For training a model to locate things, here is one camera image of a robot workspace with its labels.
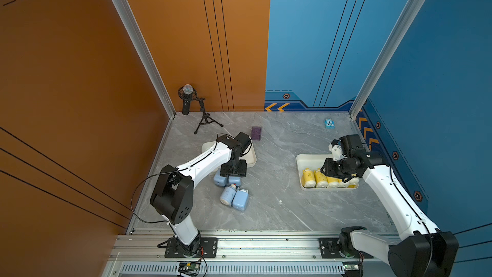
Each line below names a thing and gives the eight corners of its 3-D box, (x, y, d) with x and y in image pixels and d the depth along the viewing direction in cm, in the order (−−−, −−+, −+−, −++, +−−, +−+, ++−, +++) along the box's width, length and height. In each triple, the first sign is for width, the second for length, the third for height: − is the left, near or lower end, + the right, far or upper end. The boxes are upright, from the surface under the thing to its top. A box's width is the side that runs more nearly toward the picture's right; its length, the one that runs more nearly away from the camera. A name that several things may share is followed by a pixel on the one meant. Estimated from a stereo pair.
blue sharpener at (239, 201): (232, 210, 85) (231, 204, 79) (237, 193, 90) (235, 187, 84) (245, 212, 84) (245, 207, 78) (249, 196, 89) (249, 189, 83)
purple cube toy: (251, 141, 109) (251, 135, 105) (251, 132, 113) (251, 126, 109) (261, 141, 109) (261, 135, 105) (261, 132, 113) (261, 126, 109)
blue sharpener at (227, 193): (222, 207, 85) (219, 201, 79) (223, 190, 90) (221, 183, 84) (235, 207, 85) (234, 201, 79) (236, 190, 90) (235, 183, 84)
